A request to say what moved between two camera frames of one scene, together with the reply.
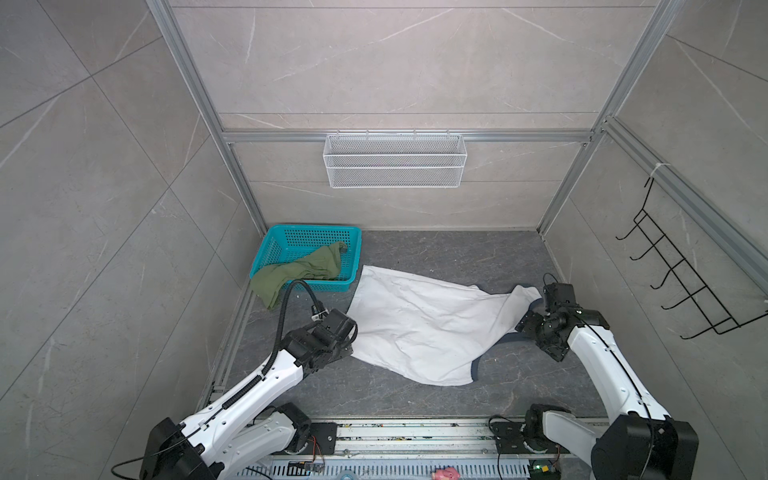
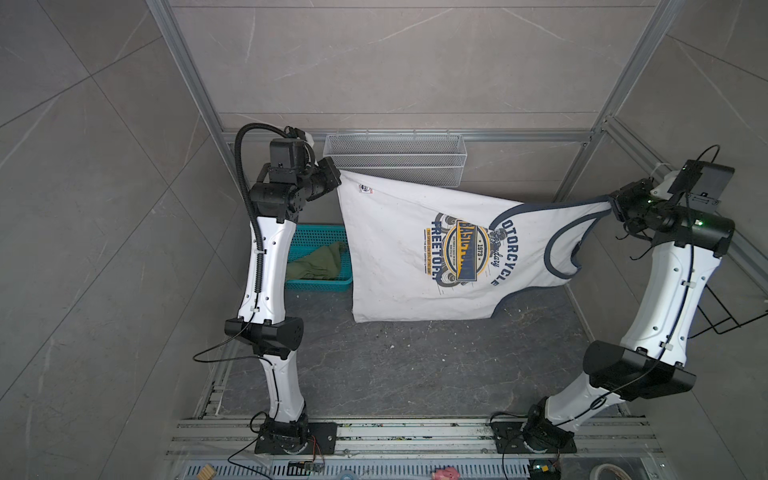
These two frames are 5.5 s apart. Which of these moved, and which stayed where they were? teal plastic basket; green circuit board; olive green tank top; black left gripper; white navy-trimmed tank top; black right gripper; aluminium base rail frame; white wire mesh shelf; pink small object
Moved: black right gripper; black left gripper; white navy-trimmed tank top
Stayed: teal plastic basket; aluminium base rail frame; olive green tank top; green circuit board; white wire mesh shelf; pink small object
